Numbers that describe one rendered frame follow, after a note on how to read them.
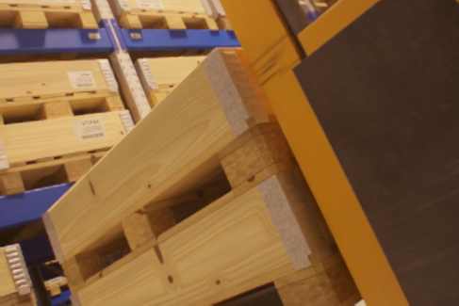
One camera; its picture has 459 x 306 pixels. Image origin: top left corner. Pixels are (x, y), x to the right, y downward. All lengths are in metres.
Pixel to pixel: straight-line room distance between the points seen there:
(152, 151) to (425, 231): 0.81
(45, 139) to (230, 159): 1.50
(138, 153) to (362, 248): 0.73
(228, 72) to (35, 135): 1.54
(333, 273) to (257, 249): 0.19
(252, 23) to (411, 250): 0.63
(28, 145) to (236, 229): 1.49
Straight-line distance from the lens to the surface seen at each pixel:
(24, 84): 2.76
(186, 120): 1.37
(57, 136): 2.66
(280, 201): 1.19
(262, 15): 1.25
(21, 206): 2.46
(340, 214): 1.17
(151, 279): 1.65
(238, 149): 1.25
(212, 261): 1.41
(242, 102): 1.22
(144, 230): 1.61
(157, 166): 1.49
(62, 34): 3.04
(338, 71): 1.06
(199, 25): 3.83
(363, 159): 1.05
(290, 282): 1.25
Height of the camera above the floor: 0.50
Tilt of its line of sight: 16 degrees up
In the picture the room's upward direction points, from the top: 25 degrees counter-clockwise
